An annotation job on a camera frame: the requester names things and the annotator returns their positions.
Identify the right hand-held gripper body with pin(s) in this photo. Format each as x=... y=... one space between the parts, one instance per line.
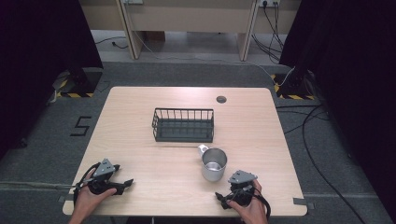
x=242 y=186

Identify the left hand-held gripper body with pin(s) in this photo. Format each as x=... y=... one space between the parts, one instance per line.
x=104 y=169

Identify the person's right hand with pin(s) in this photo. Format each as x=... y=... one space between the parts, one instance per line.
x=250 y=211

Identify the person's left hand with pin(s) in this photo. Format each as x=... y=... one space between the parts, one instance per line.
x=88 y=199

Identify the grey tape strip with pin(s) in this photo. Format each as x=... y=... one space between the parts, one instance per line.
x=65 y=198
x=303 y=202

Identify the black tape floor mark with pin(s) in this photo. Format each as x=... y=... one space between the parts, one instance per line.
x=81 y=126

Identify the black stand base striped tape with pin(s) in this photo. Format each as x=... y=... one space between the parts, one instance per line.
x=294 y=88
x=81 y=83

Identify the round grey table grommet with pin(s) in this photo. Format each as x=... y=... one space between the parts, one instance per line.
x=221 y=99

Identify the black curtain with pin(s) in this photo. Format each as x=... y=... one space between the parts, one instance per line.
x=351 y=77
x=34 y=62

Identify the beige wooden desk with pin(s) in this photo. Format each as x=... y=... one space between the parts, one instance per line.
x=190 y=18

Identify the white power strip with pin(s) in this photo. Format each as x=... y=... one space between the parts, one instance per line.
x=133 y=1

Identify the white wall socket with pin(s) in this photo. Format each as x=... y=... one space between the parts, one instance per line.
x=269 y=2

